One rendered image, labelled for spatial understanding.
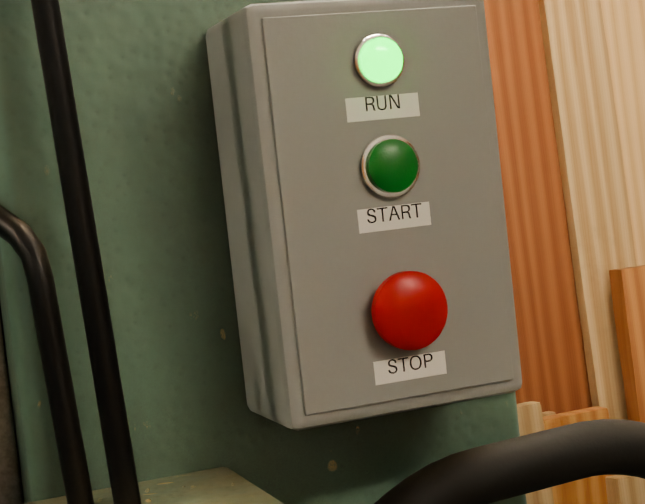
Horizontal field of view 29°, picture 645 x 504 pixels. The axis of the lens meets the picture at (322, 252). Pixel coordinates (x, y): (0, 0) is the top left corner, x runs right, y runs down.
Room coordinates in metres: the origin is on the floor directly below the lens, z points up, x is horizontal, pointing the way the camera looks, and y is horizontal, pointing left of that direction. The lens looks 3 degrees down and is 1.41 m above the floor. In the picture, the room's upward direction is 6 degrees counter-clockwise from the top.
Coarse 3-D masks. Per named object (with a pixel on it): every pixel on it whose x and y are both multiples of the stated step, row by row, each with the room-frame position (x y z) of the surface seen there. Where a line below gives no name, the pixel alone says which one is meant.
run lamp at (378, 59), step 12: (372, 36) 0.47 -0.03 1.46; (384, 36) 0.48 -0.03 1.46; (360, 48) 0.47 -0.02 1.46; (372, 48) 0.47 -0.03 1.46; (384, 48) 0.47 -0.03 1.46; (396, 48) 0.47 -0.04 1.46; (360, 60) 0.47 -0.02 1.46; (372, 60) 0.47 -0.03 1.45; (384, 60) 0.47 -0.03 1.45; (396, 60) 0.47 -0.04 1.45; (360, 72) 0.47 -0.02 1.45; (372, 72) 0.47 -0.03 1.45; (384, 72) 0.47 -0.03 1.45; (396, 72) 0.47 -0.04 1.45; (372, 84) 0.47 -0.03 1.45; (384, 84) 0.48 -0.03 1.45
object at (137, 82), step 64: (0, 0) 0.49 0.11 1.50; (64, 0) 0.50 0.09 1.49; (128, 0) 0.51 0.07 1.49; (192, 0) 0.52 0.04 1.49; (256, 0) 0.53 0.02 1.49; (0, 64) 0.49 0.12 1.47; (128, 64) 0.51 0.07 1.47; (192, 64) 0.52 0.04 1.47; (0, 128) 0.49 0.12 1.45; (128, 128) 0.51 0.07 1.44; (192, 128) 0.52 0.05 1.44; (0, 192) 0.49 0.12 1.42; (128, 192) 0.51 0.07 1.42; (192, 192) 0.51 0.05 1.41; (0, 256) 0.50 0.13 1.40; (64, 256) 0.50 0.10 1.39; (128, 256) 0.50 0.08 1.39; (192, 256) 0.51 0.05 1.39; (64, 320) 0.50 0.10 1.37; (128, 320) 0.50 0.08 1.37; (192, 320) 0.51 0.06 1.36; (128, 384) 0.50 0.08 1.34; (192, 384) 0.51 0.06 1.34; (192, 448) 0.51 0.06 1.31; (256, 448) 0.52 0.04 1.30; (320, 448) 0.53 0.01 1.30; (384, 448) 0.54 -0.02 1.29; (448, 448) 0.55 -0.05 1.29
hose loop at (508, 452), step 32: (480, 448) 0.51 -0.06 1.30; (512, 448) 0.51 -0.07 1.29; (544, 448) 0.52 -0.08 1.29; (576, 448) 0.52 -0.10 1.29; (608, 448) 0.53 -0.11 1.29; (640, 448) 0.53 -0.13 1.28; (416, 480) 0.50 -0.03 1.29; (448, 480) 0.50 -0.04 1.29; (480, 480) 0.50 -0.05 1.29; (512, 480) 0.51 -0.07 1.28; (544, 480) 0.52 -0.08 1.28
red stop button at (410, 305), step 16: (400, 272) 0.47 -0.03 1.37; (416, 272) 0.47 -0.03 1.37; (384, 288) 0.47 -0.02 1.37; (400, 288) 0.47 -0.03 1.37; (416, 288) 0.47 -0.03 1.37; (432, 288) 0.47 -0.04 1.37; (384, 304) 0.47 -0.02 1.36; (400, 304) 0.47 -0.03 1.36; (416, 304) 0.47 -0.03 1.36; (432, 304) 0.47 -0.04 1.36; (384, 320) 0.47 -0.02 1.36; (400, 320) 0.47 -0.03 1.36; (416, 320) 0.47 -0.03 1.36; (432, 320) 0.47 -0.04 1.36; (384, 336) 0.47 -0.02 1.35; (400, 336) 0.47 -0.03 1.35; (416, 336) 0.47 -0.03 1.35; (432, 336) 0.47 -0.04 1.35
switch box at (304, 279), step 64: (320, 0) 0.48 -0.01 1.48; (384, 0) 0.48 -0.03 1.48; (448, 0) 0.49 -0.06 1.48; (256, 64) 0.46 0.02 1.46; (320, 64) 0.47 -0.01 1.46; (448, 64) 0.49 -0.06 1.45; (256, 128) 0.47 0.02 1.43; (320, 128) 0.47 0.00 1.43; (384, 128) 0.48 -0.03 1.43; (448, 128) 0.49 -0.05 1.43; (256, 192) 0.47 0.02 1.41; (320, 192) 0.47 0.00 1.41; (448, 192) 0.49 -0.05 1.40; (256, 256) 0.48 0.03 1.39; (320, 256) 0.47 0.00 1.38; (384, 256) 0.48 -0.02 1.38; (448, 256) 0.48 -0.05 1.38; (256, 320) 0.49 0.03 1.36; (320, 320) 0.47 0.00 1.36; (448, 320) 0.48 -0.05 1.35; (512, 320) 0.50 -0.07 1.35; (256, 384) 0.50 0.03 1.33; (320, 384) 0.47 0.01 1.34; (384, 384) 0.47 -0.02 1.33; (448, 384) 0.48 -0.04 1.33; (512, 384) 0.49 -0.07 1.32
